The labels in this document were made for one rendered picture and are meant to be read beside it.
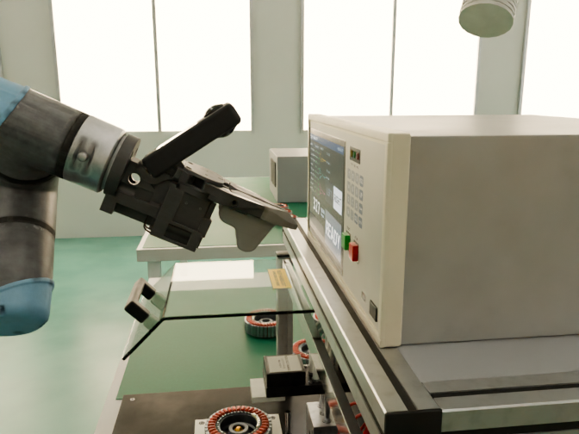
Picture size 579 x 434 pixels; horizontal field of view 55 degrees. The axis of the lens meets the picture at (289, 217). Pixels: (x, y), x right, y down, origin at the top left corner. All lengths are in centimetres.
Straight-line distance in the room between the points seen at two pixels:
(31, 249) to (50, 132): 13
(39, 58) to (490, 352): 520
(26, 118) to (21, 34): 497
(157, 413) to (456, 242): 74
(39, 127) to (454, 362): 46
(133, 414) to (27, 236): 56
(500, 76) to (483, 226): 546
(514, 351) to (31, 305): 47
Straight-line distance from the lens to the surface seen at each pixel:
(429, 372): 52
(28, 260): 63
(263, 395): 93
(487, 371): 54
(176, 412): 112
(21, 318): 62
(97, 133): 61
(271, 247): 225
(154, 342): 144
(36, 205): 67
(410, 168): 51
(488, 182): 54
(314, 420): 98
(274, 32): 536
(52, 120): 61
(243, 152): 534
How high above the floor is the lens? 136
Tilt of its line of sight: 13 degrees down
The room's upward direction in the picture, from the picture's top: straight up
